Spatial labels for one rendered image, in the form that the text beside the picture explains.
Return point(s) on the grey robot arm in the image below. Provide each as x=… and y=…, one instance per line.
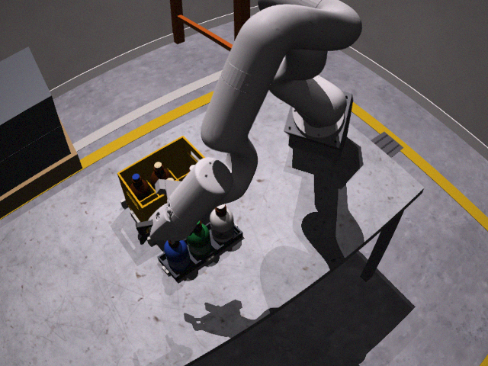
x=282, y=28

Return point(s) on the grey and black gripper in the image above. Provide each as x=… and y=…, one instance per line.
x=161, y=227

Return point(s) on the white labeled bottle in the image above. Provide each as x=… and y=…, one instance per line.
x=222, y=224

